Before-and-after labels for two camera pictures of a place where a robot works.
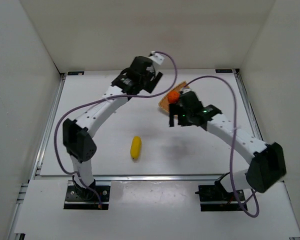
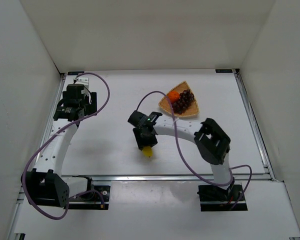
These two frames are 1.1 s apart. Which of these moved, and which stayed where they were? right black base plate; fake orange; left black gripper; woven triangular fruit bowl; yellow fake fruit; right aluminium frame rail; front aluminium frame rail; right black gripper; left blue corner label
Moved: right black gripper; yellow fake fruit; left black gripper
Stayed: right aluminium frame rail; front aluminium frame rail; left blue corner label; woven triangular fruit bowl; fake orange; right black base plate
